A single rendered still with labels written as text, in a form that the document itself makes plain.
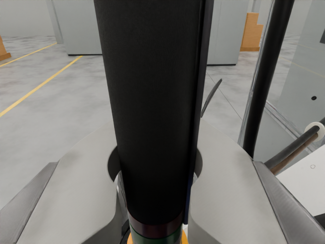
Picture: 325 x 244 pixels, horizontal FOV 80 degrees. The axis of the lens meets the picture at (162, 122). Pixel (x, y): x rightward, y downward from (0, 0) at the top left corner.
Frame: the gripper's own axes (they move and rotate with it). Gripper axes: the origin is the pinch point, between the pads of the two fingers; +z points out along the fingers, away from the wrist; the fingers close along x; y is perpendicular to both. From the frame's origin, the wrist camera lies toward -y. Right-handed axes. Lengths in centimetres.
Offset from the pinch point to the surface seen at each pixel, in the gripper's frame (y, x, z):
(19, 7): 20, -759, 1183
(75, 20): 46, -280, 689
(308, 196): 28.8, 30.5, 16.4
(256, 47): 141, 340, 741
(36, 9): 32, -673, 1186
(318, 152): 23.1, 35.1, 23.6
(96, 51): 140, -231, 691
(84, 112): 152, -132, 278
